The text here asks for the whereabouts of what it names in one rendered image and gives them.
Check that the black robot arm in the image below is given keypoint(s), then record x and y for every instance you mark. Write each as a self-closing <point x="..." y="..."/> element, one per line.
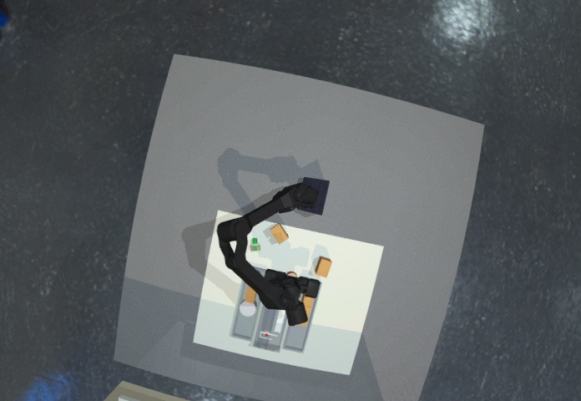
<point x="273" y="297"/>

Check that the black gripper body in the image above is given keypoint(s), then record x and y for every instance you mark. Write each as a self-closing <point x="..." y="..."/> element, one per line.
<point x="311" y="285"/>

